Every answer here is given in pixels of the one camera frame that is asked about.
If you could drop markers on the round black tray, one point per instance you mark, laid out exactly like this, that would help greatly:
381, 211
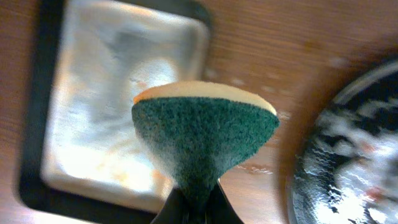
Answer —
347, 170

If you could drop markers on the black rectangular soap tray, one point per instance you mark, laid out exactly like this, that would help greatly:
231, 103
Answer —
81, 157

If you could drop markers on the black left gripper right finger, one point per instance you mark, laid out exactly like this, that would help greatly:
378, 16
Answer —
219, 210

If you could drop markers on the yellow green sponge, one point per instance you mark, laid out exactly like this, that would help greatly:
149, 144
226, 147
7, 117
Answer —
196, 131

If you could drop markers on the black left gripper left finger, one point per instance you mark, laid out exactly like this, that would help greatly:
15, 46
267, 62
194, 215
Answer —
175, 209

